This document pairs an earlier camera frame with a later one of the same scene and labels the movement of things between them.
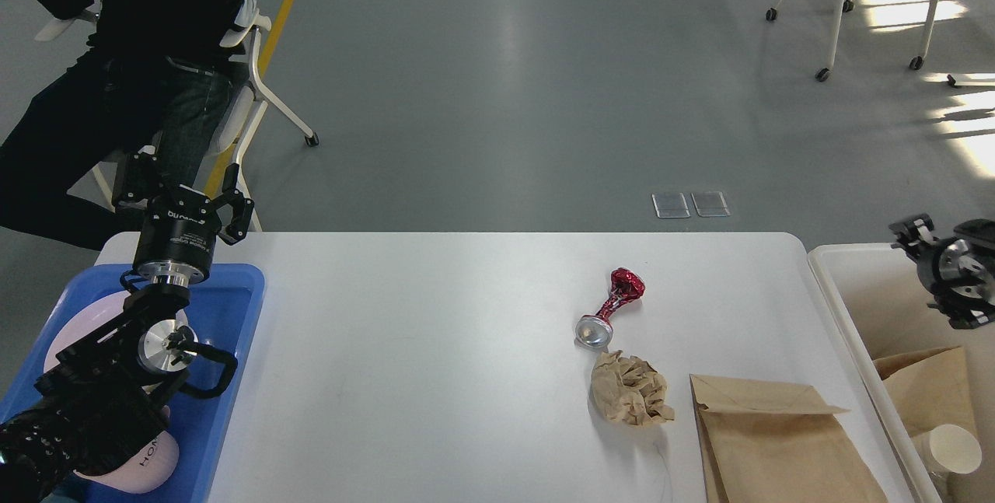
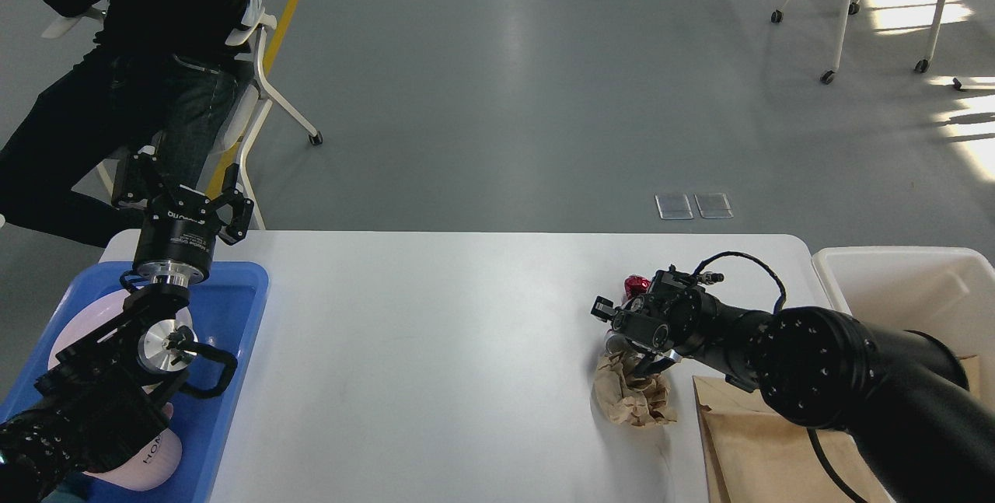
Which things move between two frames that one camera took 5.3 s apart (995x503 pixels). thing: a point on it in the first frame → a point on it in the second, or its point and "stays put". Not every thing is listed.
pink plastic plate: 96,318 stays put
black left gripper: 176,240 stays put
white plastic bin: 878,296 stays put
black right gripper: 950,263 → 603,309
